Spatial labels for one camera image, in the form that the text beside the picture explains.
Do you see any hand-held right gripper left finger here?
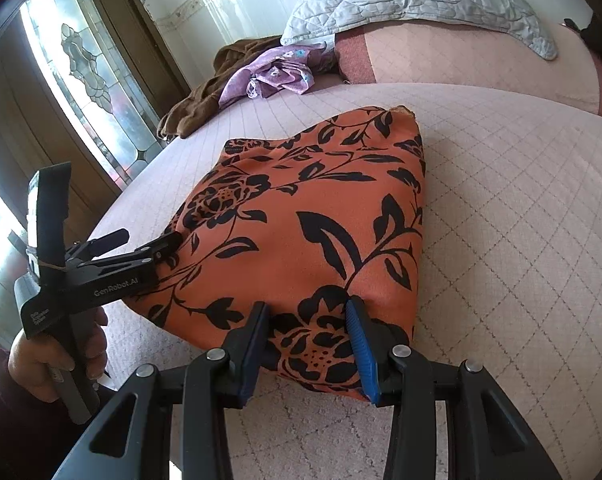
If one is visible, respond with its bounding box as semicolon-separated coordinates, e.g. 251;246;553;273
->
56;302;272;480

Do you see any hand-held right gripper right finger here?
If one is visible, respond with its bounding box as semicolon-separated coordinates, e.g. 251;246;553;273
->
344;296;564;480

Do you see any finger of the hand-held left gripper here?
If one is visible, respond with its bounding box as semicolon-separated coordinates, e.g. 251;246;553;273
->
76;232;184;282
63;228;131;264

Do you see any orange black floral garment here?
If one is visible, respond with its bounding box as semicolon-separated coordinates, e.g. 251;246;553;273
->
122;105;428;404

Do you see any person's left forearm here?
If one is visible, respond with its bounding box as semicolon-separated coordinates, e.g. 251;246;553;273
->
0;347;102;480

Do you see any person's left hand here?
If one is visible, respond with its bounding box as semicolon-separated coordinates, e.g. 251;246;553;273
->
8;305;110;406

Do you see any brown cloth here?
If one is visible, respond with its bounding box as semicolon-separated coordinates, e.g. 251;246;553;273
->
156;37;282;142

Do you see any purple floral cloth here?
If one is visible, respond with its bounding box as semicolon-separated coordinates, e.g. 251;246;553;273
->
218;42;340;111

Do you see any pink cushion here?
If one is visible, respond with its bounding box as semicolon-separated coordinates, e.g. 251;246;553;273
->
333;17;602;124

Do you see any black object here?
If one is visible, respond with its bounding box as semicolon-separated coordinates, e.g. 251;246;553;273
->
563;9;602;57

